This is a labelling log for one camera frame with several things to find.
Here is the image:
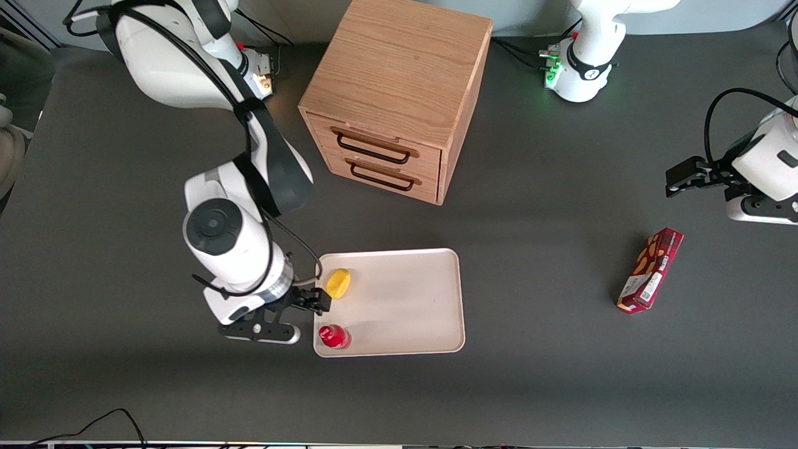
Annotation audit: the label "red-capped coke bottle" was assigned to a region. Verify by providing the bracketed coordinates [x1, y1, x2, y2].
[319, 324, 352, 350]

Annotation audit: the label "cream plastic tray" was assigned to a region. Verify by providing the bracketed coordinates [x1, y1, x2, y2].
[313, 248, 466, 358]

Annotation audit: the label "yellow plastic lemon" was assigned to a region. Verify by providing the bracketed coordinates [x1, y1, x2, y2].
[326, 268, 352, 300]

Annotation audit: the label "red shortbread biscuit box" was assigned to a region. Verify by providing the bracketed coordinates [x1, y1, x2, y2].
[617, 228, 685, 314]

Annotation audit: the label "wooden drawer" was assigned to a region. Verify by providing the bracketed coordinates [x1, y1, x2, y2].
[324, 150, 441, 204]
[305, 112, 443, 181]

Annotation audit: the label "wooden two-drawer cabinet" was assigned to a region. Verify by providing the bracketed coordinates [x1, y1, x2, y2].
[298, 0, 494, 206]

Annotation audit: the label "beige rounded object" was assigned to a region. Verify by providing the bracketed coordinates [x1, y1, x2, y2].
[0, 94, 29, 201]

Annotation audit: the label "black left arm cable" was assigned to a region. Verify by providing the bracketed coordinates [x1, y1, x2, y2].
[703, 87, 798, 165]

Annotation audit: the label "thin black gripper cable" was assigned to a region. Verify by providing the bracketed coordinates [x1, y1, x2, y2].
[267, 214, 324, 282]

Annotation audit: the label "black drawer handle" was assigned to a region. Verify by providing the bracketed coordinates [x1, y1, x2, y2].
[330, 127, 420, 165]
[345, 158, 422, 191]

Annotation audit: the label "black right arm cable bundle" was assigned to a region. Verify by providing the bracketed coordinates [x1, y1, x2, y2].
[62, 0, 315, 297]

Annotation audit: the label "black cable at table edge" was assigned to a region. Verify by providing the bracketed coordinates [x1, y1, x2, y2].
[25, 408, 148, 449]

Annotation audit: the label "black left base cables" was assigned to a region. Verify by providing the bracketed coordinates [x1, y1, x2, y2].
[491, 36, 563, 73]

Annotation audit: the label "black base cables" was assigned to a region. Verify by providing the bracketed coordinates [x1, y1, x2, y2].
[233, 7, 295, 48]
[491, 36, 563, 73]

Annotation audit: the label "black right base cables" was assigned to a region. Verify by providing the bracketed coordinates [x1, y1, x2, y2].
[233, 7, 295, 48]

